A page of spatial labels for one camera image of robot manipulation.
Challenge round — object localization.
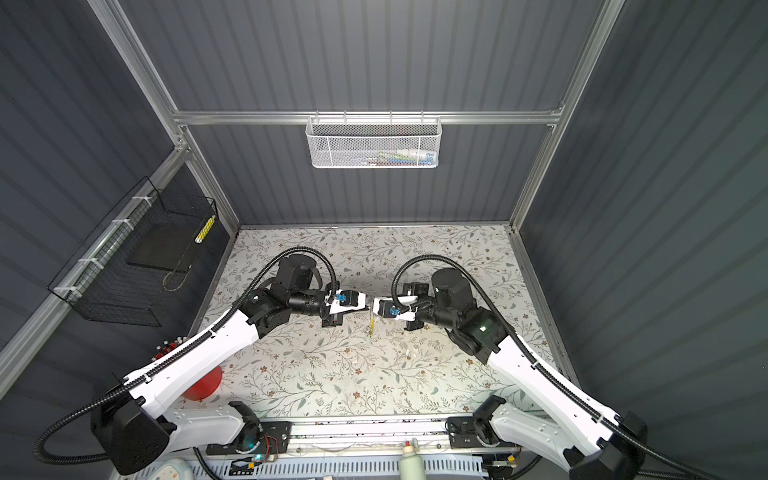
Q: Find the large keyring with yellow grip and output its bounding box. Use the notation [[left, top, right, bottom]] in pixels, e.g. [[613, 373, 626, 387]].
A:
[[366, 312, 377, 339]]

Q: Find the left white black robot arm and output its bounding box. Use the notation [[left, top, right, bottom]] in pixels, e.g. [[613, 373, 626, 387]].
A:
[[91, 247, 367, 475]]

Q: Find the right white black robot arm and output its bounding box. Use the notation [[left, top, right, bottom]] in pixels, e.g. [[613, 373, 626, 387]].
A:
[[378, 265, 647, 479]]

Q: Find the red cup with pens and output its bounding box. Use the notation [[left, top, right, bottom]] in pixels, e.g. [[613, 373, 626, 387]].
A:
[[153, 337, 223, 401]]

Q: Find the yellow green marker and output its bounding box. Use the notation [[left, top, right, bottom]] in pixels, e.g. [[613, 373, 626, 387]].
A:
[[194, 215, 217, 244]]

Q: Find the white bottle with red cap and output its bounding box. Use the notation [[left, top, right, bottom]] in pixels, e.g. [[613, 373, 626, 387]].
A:
[[398, 440, 427, 480]]

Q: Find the white rounded device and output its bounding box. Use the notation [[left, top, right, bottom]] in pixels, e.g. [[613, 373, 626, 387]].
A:
[[148, 458, 195, 480]]

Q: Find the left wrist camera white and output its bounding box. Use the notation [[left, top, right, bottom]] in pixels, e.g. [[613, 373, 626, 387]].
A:
[[329, 290, 367, 315]]

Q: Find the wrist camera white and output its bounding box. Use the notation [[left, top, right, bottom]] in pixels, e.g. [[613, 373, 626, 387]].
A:
[[372, 296, 418, 322], [329, 290, 367, 315]]

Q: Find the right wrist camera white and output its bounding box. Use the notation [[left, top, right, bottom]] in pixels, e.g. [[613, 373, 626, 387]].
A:
[[372, 296, 418, 322]]

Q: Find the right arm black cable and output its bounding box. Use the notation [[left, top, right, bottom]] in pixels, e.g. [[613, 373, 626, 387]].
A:
[[391, 254, 721, 480]]

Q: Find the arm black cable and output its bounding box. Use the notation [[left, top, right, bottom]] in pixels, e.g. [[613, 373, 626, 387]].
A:
[[32, 245, 340, 466], [391, 254, 721, 480]]

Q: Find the aluminium rail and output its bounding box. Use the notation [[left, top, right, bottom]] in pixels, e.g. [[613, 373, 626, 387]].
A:
[[128, 412, 601, 457]]

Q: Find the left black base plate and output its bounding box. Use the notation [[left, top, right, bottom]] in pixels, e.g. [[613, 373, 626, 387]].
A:
[[205, 421, 293, 456]]

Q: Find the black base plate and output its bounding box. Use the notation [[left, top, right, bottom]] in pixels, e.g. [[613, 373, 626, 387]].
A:
[[205, 421, 293, 456], [444, 416, 517, 449]]

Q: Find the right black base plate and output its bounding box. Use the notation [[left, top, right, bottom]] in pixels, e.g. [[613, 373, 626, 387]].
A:
[[444, 416, 517, 449]]

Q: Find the white slotted cable duct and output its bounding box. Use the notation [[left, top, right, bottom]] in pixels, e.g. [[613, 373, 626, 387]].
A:
[[206, 454, 487, 479]]

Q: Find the white wire basket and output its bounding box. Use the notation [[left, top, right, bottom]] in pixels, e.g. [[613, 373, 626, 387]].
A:
[[305, 113, 443, 169]]

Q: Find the black wire basket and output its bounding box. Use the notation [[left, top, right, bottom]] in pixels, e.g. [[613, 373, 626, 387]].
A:
[[48, 184, 218, 327]]

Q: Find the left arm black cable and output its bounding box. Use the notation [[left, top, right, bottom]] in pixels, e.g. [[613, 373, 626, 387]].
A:
[[32, 245, 340, 466]]

